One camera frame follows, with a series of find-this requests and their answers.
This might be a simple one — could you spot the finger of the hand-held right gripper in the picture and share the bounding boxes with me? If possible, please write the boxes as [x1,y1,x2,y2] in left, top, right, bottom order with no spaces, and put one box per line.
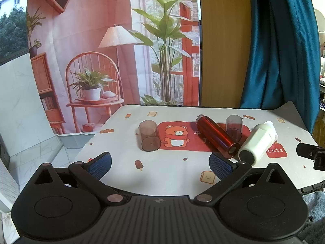
[296,143,325,171]

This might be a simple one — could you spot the white lidded cup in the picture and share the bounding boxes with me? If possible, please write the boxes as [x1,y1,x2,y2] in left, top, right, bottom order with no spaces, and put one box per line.
[238,121,279,165]

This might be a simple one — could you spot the teal curtain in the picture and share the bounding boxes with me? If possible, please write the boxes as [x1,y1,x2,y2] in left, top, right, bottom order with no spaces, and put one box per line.
[240,0,321,133]

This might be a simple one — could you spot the brown translucent cup upright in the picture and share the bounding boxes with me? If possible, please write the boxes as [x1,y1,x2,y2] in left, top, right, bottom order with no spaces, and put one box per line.
[225,115,244,142]

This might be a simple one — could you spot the red metallic cup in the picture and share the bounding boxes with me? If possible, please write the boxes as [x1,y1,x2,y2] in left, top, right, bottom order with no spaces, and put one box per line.
[195,114,241,159]

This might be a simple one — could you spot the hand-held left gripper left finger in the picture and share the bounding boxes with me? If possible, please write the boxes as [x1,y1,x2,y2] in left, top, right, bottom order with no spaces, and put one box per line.
[33,152,127,204]

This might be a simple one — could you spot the grey fluffy rug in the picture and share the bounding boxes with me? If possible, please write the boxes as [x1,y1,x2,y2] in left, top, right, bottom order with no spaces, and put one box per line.
[302,190,325,244]

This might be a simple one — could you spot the brown transparent cup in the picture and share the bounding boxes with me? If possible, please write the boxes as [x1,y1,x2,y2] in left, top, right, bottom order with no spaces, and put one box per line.
[138,120,161,152]

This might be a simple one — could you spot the bear print table cloth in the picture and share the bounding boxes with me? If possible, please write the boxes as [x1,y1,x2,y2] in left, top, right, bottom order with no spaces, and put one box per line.
[73,101,325,197]

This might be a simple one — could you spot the yellow wooden panel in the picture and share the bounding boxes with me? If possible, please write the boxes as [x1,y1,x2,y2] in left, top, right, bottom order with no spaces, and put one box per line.
[199,0,252,108]

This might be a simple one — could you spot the printed room wall tapestry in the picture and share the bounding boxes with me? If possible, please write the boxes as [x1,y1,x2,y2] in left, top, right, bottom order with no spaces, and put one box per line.
[26,0,202,149]

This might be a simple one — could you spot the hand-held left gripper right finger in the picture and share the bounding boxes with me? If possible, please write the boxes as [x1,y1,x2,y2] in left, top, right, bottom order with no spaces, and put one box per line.
[193,152,288,204]

